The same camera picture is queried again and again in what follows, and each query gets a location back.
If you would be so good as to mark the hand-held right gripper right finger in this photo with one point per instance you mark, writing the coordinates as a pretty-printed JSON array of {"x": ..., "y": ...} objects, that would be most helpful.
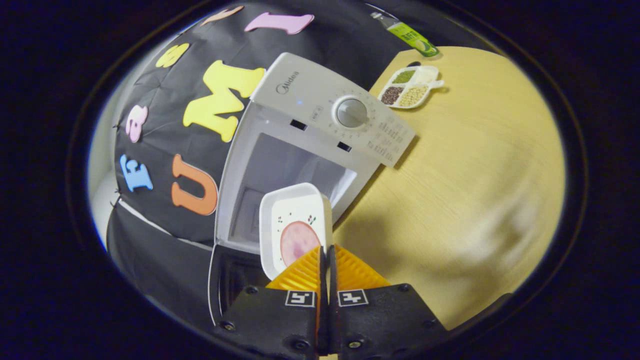
[{"x": 380, "y": 320}]

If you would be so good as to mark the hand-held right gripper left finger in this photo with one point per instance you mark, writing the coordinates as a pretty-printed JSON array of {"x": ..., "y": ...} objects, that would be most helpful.
[{"x": 280, "y": 325}]

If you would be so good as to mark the pink ham slice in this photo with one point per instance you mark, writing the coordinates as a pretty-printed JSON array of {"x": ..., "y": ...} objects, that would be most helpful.
[{"x": 297, "y": 240}]

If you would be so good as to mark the white square plate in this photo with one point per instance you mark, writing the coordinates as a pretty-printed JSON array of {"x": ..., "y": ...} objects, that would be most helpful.
[{"x": 295, "y": 205}]

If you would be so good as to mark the white microwave oven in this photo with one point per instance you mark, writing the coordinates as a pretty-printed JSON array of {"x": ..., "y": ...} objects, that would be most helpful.
[{"x": 310, "y": 95}]

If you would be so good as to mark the white divided bean dish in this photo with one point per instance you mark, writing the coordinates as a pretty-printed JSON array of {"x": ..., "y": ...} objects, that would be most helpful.
[{"x": 426, "y": 76}]

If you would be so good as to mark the green drink bottle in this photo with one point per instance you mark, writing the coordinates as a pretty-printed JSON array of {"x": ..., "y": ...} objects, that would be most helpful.
[{"x": 412, "y": 37}]

